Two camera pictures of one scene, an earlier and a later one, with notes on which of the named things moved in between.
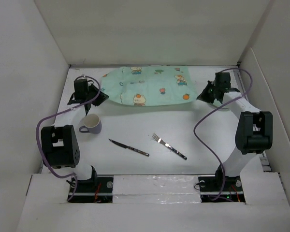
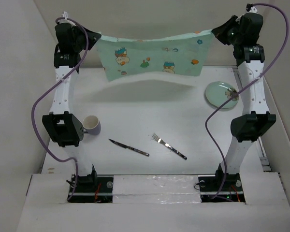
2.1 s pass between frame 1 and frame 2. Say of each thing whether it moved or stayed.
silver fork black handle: stayed
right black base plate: stayed
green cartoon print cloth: moved
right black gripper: moved
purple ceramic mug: stayed
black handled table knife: stayed
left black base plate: stayed
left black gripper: moved
